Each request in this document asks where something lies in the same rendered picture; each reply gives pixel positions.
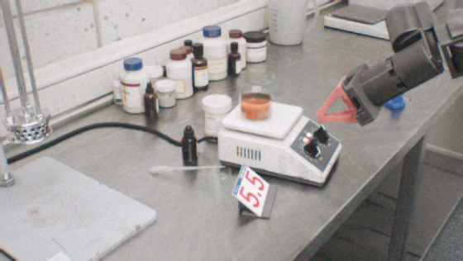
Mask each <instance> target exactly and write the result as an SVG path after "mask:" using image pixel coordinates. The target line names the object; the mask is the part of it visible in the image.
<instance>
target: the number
mask: <svg viewBox="0 0 463 261"><path fill-rule="evenodd" d="M265 186H266V182H265V181H263V180H262V179H261V178H260V177H258V176H257V175H256V174H255V173H254V172H251V171H250V170H249V169H248V168H246V171H245V174H244V176H243V179H242V181H241V185H240V187H239V190H238V193H237V196H238V197H239V198H240V199H241V200H243V201H244V202H245V203H247V204H248V205H249V206H250V207H253V208H254V209H255V210H256V211H258V212H259V209H260V204H261V201H262V198H263V194H264V191H265Z"/></svg>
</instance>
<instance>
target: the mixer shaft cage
mask: <svg viewBox="0 0 463 261"><path fill-rule="evenodd" d="M15 4H16V8H17V15H18V20H19V24H20V28H21V36H22V40H23V45H24V49H25V53H26V62H27V66H28V68H27V70H28V74H29V79H30V83H31V90H32V95H33V99H34V103H35V106H32V105H31V104H30V103H29V99H28V95H27V91H26V84H25V79H24V75H23V71H22V63H21V55H20V50H19V46H18V42H17V35H16V31H15V26H14V22H13V18H12V10H11V7H10V2H9V0H0V6H1V9H2V17H3V20H4V25H5V29H6V33H7V39H8V44H9V48H10V51H11V57H12V63H13V72H14V75H15V79H16V84H17V91H18V95H19V98H20V103H21V107H18V108H15V109H12V110H10V107H9V103H8V99H7V92H6V89H5V84H4V81H3V77H2V66H1V63H0V91H1V94H2V101H3V105H4V108H5V112H6V113H5V114H4V116H3V117H2V125H3V126H4V127H5V128H7V140H8V141H9V142H10V143H12V144H14V145H31V144H35V143H38V142H41V141H43V140H45V139H47V138H48V137H49V136H50V135H51V133H52V129H51V128H50V124H49V119H50V111H49V109H48V108H46V107H42V106H40V103H39V98H38V93H37V89H36V81H35V77H34V73H33V71H34V69H33V64H32V58H31V51H30V46H29V42H28V38H27V33H26V26H25V22H24V16H23V12H22V8H21V0H15ZM40 135H41V137H39V136H40ZM34 138H35V139H34ZM33 139H34V140H33Z"/></svg>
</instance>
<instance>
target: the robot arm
mask: <svg viewBox="0 0 463 261"><path fill-rule="evenodd" d="M384 23H385V26H386V30H387V32H388V36H389V41H391V45H392V47H393V51H394V53H395V54H394V55H392V56H391V57H389V58H387V59H384V60H382V61H381V62H379V63H378V64H376V65H374V66H372V67H371V68H369V67H368V66H367V64H366V63H363V64H360V65H359V66H357V67H355V68H354V69H352V70H351V71H350V72H349V73H348V75H347V76H345V77H344V78H343V79H342V81H341V82H340V84H339V85H338V86H337V88H336V89H335V91H334V92H333V93H331V95H330V96H329V97H328V99H327V100H326V101H325V102H324V103H323V105H322V106H321V108H320V109H319V110H318V112H317V113H316V115H315V117H316V118H317V120H318V122H319V123H329V122H351V123H359V125H360V126H361V127H363V126H365V125H367V124H369V123H371V122H372V121H374V120H376V117H377V116H378V114H379V110H381V108H382V106H383V105H384V104H385V103H386V102H389V101H391V100H393V99H395V98H396V97H399V96H400V95H402V94H404V93H406V92H408V91H410V89H414V88H416V87H418V86H419V85H421V84H423V83H425V82H427V81H429V80H431V79H433V78H435V77H436V76H438V75H440V74H443V71H444V68H443V65H442V62H443V60H442V57H441V54H440V51H439V49H438V46H437V42H438V41H439V44H440V46H441V49H442V53H443V55H444V58H445V61H446V65H447V68H448V70H449V72H450V75H451V79H455V78H459V77H462V76H463V0H456V1H455V5H454V8H453V10H450V11H449V15H448V18H447V21H446V23H445V24H442V25H440V26H439V25H438V23H437V19H436V18H435V16H434V14H433V12H432V9H431V8H430V6H429V4H428V2H427V1H421V2H417V3H413V2H404V3H400V4H398V5H396V6H394V7H392V8H391V9H390V10H389V11H388V12H387V13H386V15H385V18H384ZM447 46H448V47H449V50H450V52H451V57H450V55H449V53H448V50H447ZM338 97H341V98H342V100H343V101H344V103H345V104H346V105H347V107H348V108H349V110H345V111H342V112H334V113H329V114H326V110H327V109H328V108H329V107H330V106H331V105H332V104H333V103H334V102H335V101H336V99H337V98H338Z"/></svg>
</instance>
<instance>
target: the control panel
mask: <svg viewBox="0 0 463 261"><path fill-rule="evenodd" d="M318 128H319V126H317V125H316V124H314V123H313V122H312V121H310V120H309V121H308V122H307V124H306V125H305V127H304V128H303V129H302V130H301V131H300V133H299V134H298V136H297V137H296V139H295V140H294V142H293V143H292V144H291V145H290V146H289V148H291V149H293V150H294V151H296V152H297V153H298V154H300V155H301V156H302V158H304V159H305V160H307V161H308V162H309V163H310V164H311V165H313V166H314V167H315V168H317V169H318V170H320V171H321V172H324V170H325V168H326V167H327V165H328V163H329V161H330V160H331V159H332V156H333V155H334V153H335V152H336V150H337V147H338V145H339V144H340V141H338V140H337V139H335V138H334V137H333V136H331V135H329V134H328V135H329V139H328V142H327V143H326V144H321V143H319V142H318V141H317V144H318V146H319V149H320V150H321V152H320V155H319V157H318V159H312V158H310V156H309V155H307V154H306V152H305V151H304V148H303V147H304V146H305V145H306V144H308V143H309V142H310V141H311V140H312V139H314V137H313V132H314V131H317V130H318ZM308 133H309V134H310V135H311V136H308ZM304 138H307V139H308V141H305V140H304Z"/></svg>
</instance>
